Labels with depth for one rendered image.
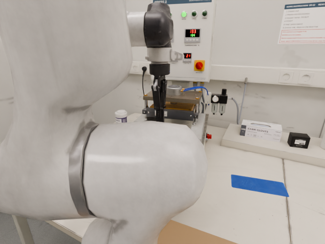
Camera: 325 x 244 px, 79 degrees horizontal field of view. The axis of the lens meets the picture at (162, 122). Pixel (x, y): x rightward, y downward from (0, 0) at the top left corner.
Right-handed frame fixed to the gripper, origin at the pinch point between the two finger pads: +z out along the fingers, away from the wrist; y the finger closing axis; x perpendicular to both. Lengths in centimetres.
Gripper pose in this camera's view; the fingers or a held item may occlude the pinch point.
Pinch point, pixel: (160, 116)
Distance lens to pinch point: 78.7
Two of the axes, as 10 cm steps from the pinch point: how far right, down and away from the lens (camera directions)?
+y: -2.9, 3.5, -8.9
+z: 0.0, 9.3, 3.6
